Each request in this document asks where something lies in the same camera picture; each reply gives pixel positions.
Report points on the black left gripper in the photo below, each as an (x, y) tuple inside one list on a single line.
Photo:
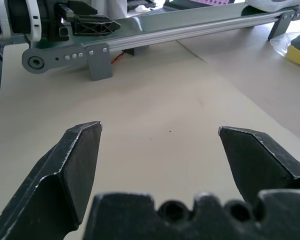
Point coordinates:
[(53, 25)]

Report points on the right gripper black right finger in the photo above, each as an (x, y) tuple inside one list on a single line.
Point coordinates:
[(260, 160)]

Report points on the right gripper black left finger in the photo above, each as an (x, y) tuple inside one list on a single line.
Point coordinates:
[(52, 180)]

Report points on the white crumpled tissue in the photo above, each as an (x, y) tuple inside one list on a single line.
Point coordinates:
[(141, 8)]

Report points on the yellow black sponge in bag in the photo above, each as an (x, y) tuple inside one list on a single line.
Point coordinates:
[(280, 43)]

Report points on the pink perforated panel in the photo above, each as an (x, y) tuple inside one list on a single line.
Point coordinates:
[(212, 2)]

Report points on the grey white shoe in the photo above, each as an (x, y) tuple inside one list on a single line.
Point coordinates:
[(277, 5)]

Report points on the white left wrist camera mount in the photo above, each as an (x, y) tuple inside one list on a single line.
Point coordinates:
[(33, 22)]

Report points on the grey aluminium rail frame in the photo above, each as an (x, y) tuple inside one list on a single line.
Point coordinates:
[(180, 30)]

